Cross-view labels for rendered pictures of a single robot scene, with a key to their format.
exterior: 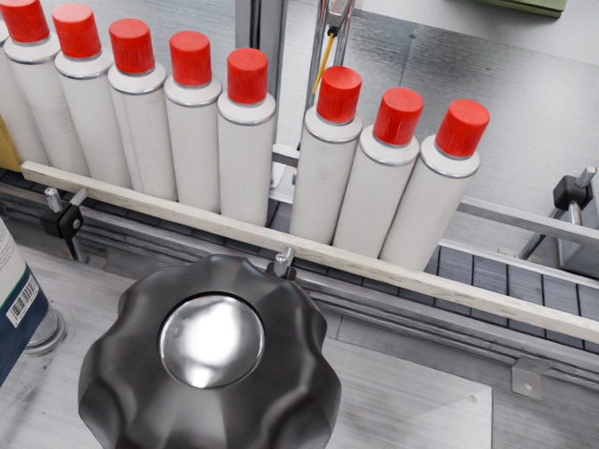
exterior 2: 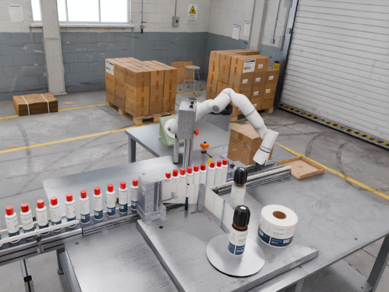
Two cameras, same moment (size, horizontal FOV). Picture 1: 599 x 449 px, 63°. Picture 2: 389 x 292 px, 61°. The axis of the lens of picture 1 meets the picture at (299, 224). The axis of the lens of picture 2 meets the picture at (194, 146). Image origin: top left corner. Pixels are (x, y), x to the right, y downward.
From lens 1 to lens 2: 194 cm
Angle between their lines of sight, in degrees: 41
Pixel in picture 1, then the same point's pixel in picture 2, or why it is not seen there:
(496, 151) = not seen: hidden behind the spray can
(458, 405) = not seen: hidden behind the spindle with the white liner
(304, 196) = (210, 179)
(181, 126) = (197, 177)
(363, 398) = not seen: hidden behind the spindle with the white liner
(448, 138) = (224, 163)
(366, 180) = (219, 172)
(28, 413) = (209, 215)
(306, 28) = (158, 165)
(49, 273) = (191, 207)
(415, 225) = (224, 175)
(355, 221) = (218, 179)
